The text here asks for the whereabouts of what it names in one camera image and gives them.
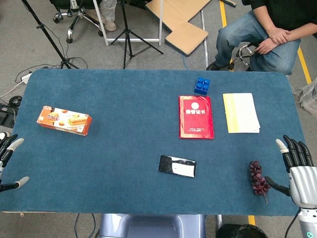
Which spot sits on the brown cardboard sheet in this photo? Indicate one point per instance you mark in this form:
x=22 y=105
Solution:
x=188 y=34

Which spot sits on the seated person in grey trousers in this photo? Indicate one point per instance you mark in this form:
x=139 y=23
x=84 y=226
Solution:
x=109 y=15

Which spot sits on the black bag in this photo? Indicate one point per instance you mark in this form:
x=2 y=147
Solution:
x=240 y=231

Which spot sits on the black chrome stool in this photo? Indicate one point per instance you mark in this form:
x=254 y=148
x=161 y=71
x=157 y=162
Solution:
x=244 y=50

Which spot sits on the yellow white paper pad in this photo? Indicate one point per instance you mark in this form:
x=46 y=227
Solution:
x=242 y=112

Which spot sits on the clear plastic bag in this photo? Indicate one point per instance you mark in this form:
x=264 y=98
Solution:
x=309 y=96

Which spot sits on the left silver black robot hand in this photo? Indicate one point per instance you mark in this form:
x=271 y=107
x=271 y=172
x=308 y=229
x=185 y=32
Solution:
x=6 y=148

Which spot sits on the blue toy building block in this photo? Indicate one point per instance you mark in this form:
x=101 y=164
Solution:
x=201 y=86

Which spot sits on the black floor box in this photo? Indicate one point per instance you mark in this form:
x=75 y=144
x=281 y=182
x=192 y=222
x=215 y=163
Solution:
x=7 y=115

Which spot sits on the purple grape bunch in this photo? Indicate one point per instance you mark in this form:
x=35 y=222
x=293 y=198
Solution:
x=256 y=177

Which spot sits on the blue table cloth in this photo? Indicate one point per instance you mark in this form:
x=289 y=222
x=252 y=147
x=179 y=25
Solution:
x=123 y=99

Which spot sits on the red certificate book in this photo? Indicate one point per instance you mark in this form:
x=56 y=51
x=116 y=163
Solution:
x=195 y=119

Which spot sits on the black camera tripod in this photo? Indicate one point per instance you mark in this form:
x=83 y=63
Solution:
x=126 y=32

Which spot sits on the seated person in jeans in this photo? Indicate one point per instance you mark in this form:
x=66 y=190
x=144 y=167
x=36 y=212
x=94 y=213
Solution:
x=247 y=32

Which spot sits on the orange biscuit box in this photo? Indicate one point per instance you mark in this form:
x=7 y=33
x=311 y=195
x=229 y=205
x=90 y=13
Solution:
x=63 y=121

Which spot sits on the white desk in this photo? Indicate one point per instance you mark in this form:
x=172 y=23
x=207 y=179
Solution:
x=135 y=40

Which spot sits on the black light stand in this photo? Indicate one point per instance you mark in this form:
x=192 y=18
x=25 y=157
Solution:
x=65 y=61

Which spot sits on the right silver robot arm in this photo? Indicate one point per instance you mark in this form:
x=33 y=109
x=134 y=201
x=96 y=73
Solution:
x=308 y=223

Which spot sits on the glossy smartphone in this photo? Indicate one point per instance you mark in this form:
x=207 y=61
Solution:
x=177 y=166

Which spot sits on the lilac plastic chair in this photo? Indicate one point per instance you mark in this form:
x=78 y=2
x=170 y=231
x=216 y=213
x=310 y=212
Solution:
x=153 y=225

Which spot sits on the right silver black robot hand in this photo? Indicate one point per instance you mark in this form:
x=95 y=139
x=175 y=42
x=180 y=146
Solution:
x=303 y=186

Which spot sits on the black office chair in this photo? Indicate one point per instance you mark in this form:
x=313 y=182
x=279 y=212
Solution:
x=81 y=15

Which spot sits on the white power strip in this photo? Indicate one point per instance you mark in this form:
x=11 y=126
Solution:
x=25 y=78

